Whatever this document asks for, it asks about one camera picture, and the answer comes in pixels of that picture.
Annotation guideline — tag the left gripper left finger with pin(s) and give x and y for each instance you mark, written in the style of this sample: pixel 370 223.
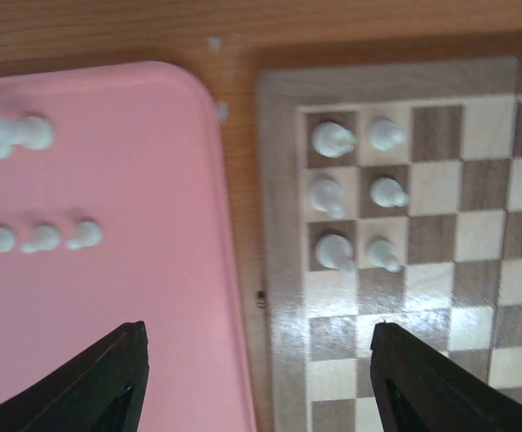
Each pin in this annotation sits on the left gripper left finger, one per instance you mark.
pixel 101 389

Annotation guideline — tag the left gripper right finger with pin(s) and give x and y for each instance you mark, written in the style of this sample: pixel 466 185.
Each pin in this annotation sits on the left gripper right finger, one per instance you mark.
pixel 418 389

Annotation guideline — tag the pink plastic tray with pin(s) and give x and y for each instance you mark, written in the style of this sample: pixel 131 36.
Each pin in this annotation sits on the pink plastic tray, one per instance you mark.
pixel 169 260

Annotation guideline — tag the white chess knight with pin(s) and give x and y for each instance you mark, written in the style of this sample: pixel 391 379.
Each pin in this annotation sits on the white chess knight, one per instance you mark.
pixel 326 195

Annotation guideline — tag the white chess pieces row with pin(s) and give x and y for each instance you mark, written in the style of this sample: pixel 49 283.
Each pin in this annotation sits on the white chess pieces row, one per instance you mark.
pixel 51 187

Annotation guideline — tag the wooden chess board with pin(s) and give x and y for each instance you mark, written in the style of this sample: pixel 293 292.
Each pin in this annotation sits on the wooden chess board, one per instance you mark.
pixel 459 239

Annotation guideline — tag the white chess bishop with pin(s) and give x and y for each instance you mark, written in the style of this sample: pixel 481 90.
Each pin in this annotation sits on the white chess bishop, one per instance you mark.
pixel 335 252

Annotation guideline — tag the white chess rook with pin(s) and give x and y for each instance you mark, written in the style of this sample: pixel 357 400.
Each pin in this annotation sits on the white chess rook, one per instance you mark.
pixel 332 140

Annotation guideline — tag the white chess pawn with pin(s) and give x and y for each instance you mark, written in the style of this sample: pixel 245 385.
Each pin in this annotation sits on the white chess pawn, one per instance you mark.
pixel 382 254
pixel 388 193
pixel 385 135

